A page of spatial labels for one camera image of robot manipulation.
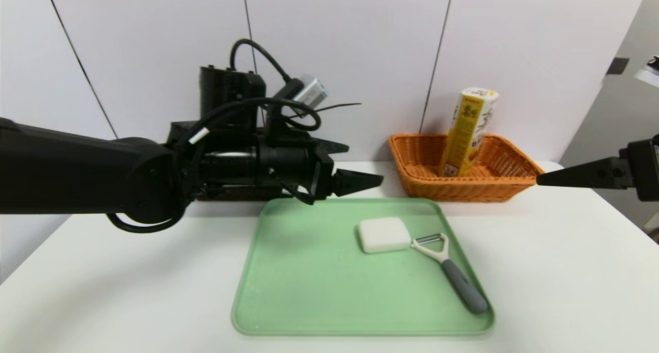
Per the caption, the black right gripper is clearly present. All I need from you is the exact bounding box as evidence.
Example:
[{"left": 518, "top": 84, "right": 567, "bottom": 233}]
[{"left": 536, "top": 134, "right": 659, "bottom": 202}]

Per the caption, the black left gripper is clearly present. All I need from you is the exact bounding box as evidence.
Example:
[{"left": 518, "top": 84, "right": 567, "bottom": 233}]
[{"left": 257, "top": 135, "right": 384, "bottom": 202}]

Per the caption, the white soap bar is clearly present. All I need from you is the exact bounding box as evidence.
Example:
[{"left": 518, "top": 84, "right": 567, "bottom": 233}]
[{"left": 358, "top": 217, "right": 412, "bottom": 254}]

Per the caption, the yellow white chips box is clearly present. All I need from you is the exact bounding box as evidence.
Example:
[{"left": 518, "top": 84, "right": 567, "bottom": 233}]
[{"left": 439, "top": 87, "right": 500, "bottom": 178}]

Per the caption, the orange wicker basket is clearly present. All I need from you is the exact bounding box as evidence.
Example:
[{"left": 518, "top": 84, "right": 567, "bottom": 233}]
[{"left": 388, "top": 133, "right": 546, "bottom": 203}]

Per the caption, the white flat object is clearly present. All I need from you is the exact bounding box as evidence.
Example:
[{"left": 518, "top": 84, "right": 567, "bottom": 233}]
[{"left": 634, "top": 55, "right": 659, "bottom": 89}]

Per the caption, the green plastic tray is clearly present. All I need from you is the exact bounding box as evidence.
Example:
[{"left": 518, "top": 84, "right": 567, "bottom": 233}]
[{"left": 232, "top": 198, "right": 496, "bottom": 336}]

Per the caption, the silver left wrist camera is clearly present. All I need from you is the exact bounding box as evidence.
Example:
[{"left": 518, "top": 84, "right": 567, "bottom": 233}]
[{"left": 286, "top": 75, "right": 328, "bottom": 107}]

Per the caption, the black camera cable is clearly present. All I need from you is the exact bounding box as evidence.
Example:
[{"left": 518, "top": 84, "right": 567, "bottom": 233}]
[{"left": 229, "top": 38, "right": 305, "bottom": 99}]

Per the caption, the black cable white tag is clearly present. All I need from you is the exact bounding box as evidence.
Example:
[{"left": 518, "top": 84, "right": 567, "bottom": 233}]
[{"left": 106, "top": 97, "right": 322, "bottom": 234}]

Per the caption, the white peeler grey handle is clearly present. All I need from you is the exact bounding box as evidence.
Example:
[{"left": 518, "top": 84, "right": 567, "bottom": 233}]
[{"left": 411, "top": 233, "right": 489, "bottom": 314}]

